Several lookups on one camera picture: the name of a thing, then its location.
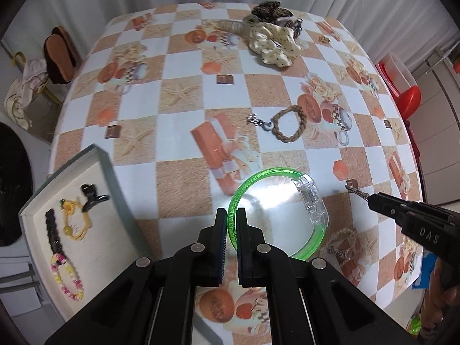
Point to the red plastic chair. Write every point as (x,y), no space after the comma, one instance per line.
(409,100)

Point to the blue plastic stool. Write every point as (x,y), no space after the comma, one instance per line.
(422,271)

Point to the cream polka dot scrunchie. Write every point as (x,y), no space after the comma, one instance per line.
(273,48)

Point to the leopard print scrunchie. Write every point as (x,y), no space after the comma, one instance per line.
(266,10)

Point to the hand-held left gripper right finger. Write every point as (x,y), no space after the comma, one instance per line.
(242,248)

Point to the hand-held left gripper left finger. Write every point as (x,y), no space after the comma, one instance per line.
(221,248)

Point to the black beaded hair clip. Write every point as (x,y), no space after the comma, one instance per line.
(54,230)

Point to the clear plastic basin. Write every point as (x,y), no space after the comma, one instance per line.
(399,70)

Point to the green plastic bangle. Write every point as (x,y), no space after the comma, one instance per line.
(312,201)

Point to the checkered patterned tablecloth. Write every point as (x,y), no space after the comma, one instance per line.
(172,90)

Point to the small black hair clip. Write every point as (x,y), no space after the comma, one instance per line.
(90,190)

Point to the person's right hand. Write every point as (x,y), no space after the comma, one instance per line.
(449,294)

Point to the silver charm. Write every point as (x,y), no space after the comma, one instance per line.
(256,119)

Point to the silver rhinestone hair clip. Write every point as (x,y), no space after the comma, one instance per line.
(355,190)

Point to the brown slipper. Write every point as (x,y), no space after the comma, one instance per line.
(72,41)
(59,61)

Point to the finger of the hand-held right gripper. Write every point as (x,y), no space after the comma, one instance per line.
(386,199)
(390,214)

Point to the white jewelry tray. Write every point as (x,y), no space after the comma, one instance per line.
(104,251)

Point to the cream tote bag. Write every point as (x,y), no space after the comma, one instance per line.
(21,93)

